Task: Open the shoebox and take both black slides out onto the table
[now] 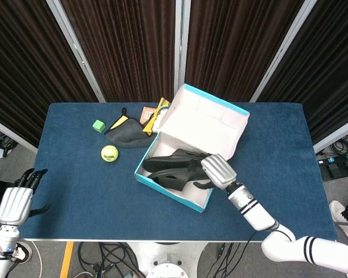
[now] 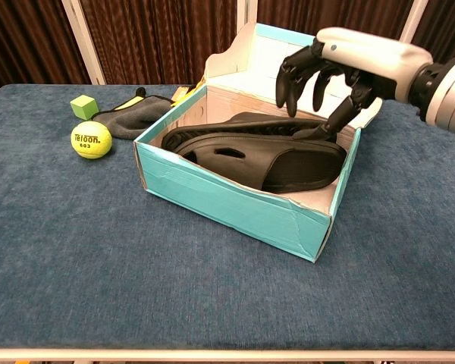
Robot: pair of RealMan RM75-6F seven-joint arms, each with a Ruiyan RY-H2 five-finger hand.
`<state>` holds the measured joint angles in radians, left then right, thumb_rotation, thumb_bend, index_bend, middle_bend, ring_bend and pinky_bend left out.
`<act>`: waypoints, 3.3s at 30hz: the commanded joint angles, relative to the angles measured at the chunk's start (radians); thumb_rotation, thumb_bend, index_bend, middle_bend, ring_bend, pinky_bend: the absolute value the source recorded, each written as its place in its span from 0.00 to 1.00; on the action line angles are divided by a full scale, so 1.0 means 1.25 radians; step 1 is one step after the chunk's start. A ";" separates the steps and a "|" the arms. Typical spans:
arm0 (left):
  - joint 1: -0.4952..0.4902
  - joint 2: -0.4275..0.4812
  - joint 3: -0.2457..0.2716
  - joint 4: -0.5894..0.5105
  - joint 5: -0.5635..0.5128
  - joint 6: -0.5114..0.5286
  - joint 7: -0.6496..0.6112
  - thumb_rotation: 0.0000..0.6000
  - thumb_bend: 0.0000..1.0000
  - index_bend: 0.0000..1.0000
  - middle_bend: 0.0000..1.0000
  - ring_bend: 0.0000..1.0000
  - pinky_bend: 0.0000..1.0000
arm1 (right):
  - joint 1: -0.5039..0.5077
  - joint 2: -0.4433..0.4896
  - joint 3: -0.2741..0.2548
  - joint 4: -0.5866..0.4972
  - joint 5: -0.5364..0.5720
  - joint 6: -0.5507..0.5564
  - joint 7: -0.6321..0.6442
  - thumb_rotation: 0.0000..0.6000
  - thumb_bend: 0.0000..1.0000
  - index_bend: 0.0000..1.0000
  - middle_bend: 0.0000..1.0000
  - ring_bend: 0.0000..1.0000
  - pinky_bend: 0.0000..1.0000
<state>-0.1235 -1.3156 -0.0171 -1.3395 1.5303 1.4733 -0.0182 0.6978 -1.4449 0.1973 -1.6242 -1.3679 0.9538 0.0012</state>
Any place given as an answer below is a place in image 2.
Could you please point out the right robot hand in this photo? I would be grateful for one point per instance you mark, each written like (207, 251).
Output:
(371, 57)

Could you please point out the black rubber slipper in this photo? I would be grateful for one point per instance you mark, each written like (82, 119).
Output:
(250, 127)
(288, 167)

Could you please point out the light blue shoe box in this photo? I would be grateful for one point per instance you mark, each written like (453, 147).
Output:
(231, 204)

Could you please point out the brown pleated curtain panel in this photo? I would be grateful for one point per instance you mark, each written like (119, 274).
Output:
(280, 11)
(451, 22)
(155, 38)
(22, 38)

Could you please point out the yellow snack bag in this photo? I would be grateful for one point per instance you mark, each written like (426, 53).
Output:
(198, 88)

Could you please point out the small orange packet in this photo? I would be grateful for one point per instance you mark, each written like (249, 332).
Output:
(180, 93)

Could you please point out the grey and yellow cloth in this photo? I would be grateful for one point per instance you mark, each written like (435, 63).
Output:
(136, 119)

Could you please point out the yellow tennis ball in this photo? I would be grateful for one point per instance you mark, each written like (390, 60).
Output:
(92, 140)

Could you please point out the green foam cube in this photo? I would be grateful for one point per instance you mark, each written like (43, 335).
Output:
(84, 107)

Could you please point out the blue table cloth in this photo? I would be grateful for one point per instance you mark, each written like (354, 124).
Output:
(98, 246)

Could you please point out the white screen frame post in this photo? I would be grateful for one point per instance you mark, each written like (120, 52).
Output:
(415, 19)
(247, 15)
(81, 38)

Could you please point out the white table frame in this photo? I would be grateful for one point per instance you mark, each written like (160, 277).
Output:
(227, 355)

